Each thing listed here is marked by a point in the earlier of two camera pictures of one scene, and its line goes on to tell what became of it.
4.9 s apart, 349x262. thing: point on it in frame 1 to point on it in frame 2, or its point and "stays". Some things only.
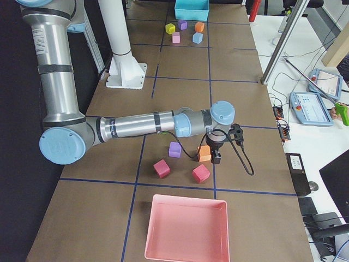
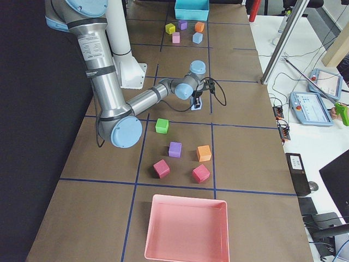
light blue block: [197, 37] stays
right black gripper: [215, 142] to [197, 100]
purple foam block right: [175, 149] stays
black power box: [298, 173] stays
